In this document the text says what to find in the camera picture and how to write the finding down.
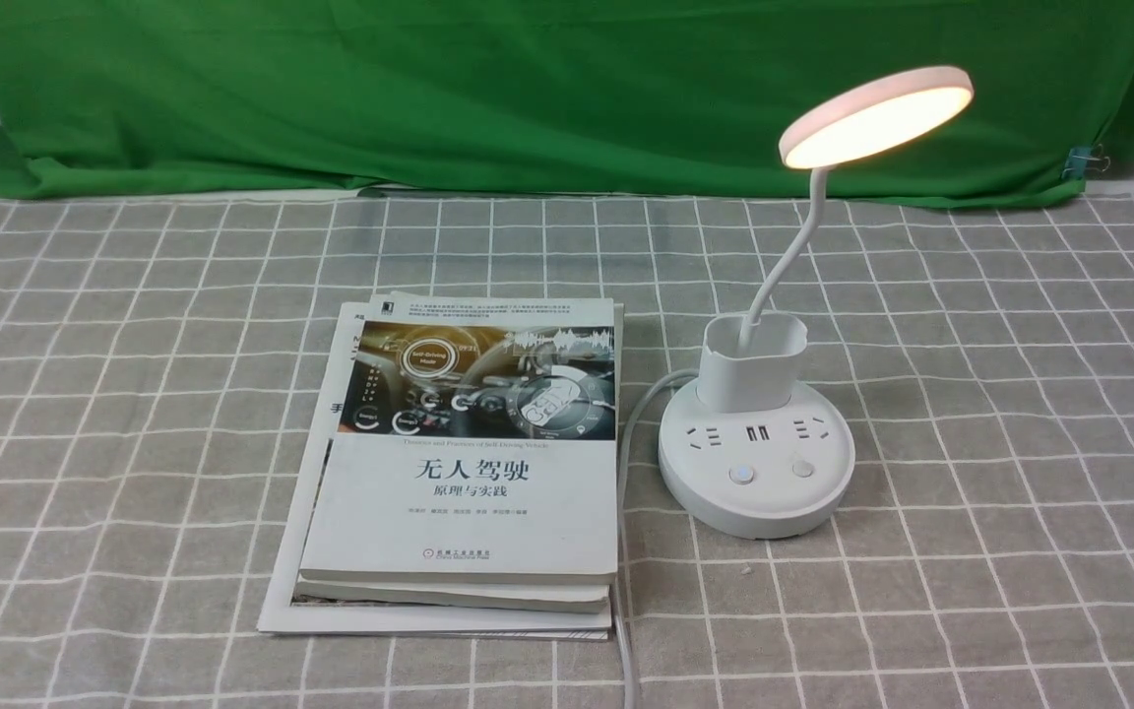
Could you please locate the white desk lamp socket base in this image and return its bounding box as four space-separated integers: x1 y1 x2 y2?
658 66 974 540

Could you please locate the self-driving book top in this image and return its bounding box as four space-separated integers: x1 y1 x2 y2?
299 290 619 586

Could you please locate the middle white book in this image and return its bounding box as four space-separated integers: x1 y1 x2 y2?
293 301 626 615

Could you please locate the bottom large white book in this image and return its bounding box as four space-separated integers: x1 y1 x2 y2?
257 302 612 642

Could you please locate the grey checked tablecloth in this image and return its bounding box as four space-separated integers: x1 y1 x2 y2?
0 197 1134 708

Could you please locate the blue binder clip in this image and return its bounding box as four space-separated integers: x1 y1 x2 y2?
1061 144 1111 182

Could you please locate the green backdrop cloth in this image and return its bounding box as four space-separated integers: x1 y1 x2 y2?
0 1 1134 208

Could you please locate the white power cable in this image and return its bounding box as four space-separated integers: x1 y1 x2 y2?
613 368 702 709

